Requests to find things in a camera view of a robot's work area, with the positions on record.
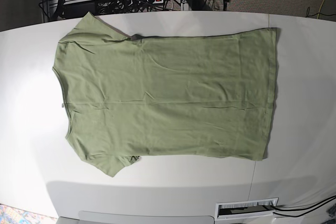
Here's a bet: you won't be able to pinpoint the green T-shirt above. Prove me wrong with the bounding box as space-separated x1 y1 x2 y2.
52 14 277 177

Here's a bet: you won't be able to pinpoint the black power strip red switch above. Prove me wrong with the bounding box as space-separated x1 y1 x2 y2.
119 0 165 5

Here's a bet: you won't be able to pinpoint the white cable grommet tray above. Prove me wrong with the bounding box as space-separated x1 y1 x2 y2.
215 198 279 220

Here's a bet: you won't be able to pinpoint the black cables at table edge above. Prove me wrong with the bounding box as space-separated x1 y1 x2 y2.
272 197 336 218

